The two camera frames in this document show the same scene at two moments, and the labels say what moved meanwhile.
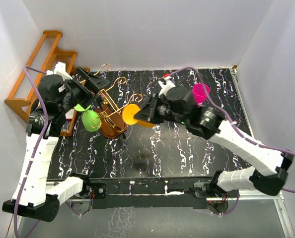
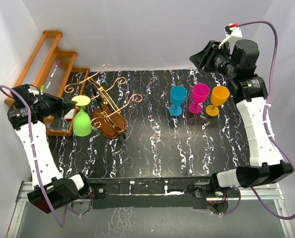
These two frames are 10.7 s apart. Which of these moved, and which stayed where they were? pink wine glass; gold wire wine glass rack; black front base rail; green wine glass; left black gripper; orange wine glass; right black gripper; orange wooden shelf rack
Moved: orange wine glass; green wine glass; left black gripper; right black gripper
Stayed: black front base rail; pink wine glass; orange wooden shelf rack; gold wire wine glass rack
